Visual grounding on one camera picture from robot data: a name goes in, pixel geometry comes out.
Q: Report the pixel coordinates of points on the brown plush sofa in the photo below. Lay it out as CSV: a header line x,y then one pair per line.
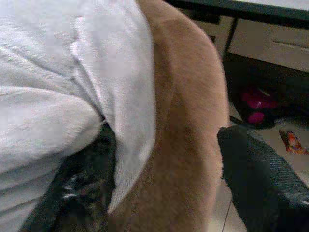
x,y
183,120

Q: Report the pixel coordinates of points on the white pillow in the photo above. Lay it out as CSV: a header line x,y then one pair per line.
x,y
60,84

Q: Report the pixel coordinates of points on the white top table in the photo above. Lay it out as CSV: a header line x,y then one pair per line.
x,y
253,9

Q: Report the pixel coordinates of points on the beige drawer cabinet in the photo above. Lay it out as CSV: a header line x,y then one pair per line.
x,y
265,43

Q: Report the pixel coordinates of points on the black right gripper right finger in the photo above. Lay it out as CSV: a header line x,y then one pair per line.
x,y
260,178

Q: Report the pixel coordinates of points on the pink slipper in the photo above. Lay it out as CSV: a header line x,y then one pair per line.
x,y
256,117
259,99

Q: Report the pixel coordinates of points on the orange snack wrapper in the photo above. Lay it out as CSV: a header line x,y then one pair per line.
x,y
293,143

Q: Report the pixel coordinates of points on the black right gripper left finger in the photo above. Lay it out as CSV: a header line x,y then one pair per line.
x,y
82,174

